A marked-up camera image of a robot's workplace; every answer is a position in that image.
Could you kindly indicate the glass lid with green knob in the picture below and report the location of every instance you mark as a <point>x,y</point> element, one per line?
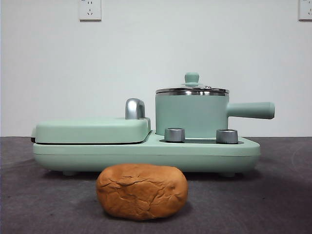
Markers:
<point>192,78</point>

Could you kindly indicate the brown potato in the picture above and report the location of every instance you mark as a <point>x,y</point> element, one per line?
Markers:
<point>141,192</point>

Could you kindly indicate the silver control knob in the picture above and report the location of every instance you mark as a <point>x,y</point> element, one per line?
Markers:
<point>174,134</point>
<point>227,136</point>

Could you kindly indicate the green breakfast machine base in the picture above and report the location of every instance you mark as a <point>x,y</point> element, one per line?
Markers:
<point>146,158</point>

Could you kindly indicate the green hinged griddle cover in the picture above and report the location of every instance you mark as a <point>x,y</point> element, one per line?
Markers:
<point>90,129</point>

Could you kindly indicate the white wall socket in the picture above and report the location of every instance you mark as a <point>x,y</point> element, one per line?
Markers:
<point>90,11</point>
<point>306,9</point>

